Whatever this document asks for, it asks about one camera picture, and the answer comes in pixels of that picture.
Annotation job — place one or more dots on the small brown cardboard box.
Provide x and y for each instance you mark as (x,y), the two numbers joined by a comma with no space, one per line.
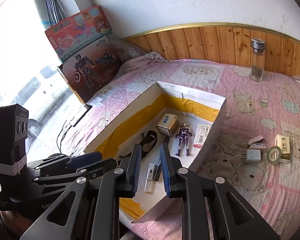
(168,124)

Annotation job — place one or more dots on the dark superhero toy box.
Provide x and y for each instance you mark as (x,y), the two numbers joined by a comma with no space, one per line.
(91,68)

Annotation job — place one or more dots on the pink cartoon quilt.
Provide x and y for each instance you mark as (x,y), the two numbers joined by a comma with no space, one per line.
(268,108)

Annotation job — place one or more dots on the yellow tissue pack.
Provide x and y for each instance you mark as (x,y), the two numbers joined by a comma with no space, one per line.
(283,142)

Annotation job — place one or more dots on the black sunglasses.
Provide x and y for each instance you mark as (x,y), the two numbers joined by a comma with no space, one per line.
(147,144)

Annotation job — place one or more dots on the colourful toy box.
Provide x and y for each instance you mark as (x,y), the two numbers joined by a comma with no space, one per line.
(77,31)

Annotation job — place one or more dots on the glass tea bottle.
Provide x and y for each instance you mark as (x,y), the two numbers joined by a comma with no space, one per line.
(258,57)

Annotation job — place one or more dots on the purple silver action figure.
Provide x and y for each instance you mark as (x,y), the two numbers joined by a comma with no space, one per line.
(182,134)

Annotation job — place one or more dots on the white cardboard box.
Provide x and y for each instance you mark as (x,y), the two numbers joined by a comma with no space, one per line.
(203,111)

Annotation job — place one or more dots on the white plastic tube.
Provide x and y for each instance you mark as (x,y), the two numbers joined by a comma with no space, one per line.
(149,177)

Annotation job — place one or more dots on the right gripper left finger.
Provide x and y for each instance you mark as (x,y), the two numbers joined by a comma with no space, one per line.
(133,171)

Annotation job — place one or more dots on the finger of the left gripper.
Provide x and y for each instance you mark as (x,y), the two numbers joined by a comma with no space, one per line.
(83,160)

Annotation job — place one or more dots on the black tracking camera left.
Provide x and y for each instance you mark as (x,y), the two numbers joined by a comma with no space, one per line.
(14,121)

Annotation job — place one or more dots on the green tape roll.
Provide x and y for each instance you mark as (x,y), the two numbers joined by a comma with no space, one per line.
(274,155)

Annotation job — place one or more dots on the white USB charger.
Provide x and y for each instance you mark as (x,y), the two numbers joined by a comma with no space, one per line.
(251,156)

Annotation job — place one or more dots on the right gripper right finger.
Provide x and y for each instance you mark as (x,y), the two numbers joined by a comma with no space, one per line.
(170,166)

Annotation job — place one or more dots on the red white flat pack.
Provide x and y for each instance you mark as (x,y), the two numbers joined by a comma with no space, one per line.
(201,134)

